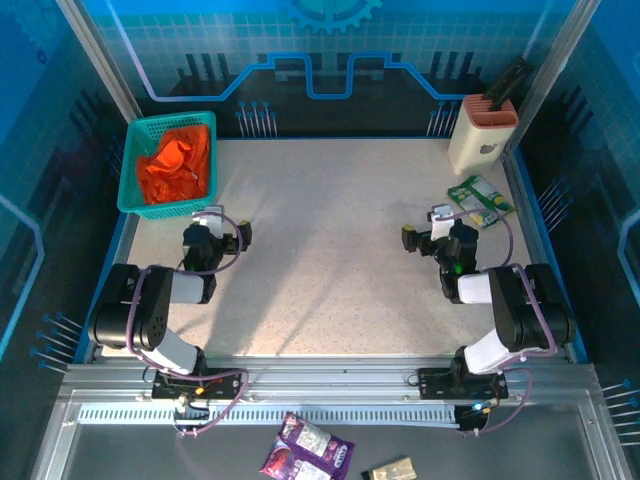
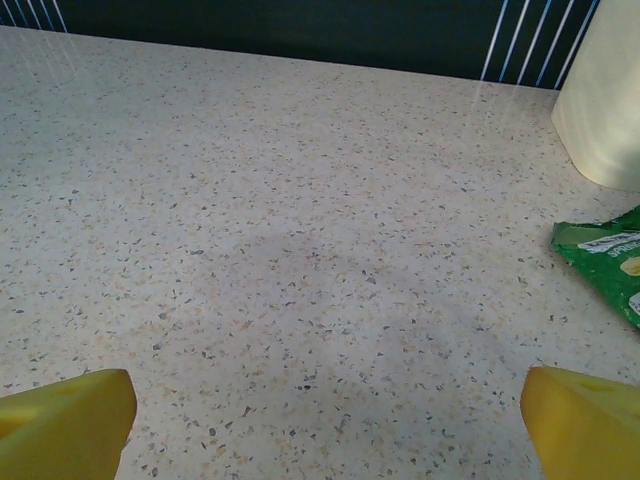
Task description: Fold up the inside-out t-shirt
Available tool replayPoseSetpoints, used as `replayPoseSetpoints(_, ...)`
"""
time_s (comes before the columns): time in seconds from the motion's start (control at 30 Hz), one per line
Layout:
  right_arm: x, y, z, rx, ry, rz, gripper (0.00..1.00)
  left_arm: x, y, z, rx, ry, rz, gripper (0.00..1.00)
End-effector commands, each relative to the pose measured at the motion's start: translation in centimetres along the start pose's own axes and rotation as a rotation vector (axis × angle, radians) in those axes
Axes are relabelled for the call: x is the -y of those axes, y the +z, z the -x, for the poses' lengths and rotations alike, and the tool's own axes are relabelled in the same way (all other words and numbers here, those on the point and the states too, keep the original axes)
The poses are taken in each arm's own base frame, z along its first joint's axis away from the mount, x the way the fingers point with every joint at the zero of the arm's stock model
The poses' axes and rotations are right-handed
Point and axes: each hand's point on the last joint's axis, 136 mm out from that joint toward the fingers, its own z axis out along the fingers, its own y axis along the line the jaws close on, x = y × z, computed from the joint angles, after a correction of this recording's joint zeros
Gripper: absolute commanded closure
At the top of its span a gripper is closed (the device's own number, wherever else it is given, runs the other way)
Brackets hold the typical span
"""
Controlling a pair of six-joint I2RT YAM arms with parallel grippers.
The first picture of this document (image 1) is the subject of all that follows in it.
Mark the purple snack packet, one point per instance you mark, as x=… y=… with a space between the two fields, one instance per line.
x=282 y=462
x=320 y=440

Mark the aluminium frame post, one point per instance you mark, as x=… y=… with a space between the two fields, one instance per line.
x=555 y=65
x=100 y=60

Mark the cream knife block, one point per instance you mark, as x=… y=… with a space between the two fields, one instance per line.
x=475 y=145

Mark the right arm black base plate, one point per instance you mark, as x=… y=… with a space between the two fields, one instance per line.
x=435 y=382

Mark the orange t-shirt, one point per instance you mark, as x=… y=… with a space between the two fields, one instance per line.
x=172 y=170

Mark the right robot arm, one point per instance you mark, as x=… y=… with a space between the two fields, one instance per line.
x=520 y=310

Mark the teal plastic basket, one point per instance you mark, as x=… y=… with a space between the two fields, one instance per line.
x=150 y=125

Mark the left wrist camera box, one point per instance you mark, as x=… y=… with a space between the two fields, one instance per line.
x=212 y=220

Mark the gold foil packet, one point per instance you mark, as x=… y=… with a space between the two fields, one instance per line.
x=392 y=470

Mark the aluminium frame rail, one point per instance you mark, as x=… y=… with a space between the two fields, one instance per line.
x=325 y=377

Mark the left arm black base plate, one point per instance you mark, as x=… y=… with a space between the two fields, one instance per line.
x=225 y=382

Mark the green snack packet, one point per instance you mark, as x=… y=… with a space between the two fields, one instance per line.
x=475 y=195

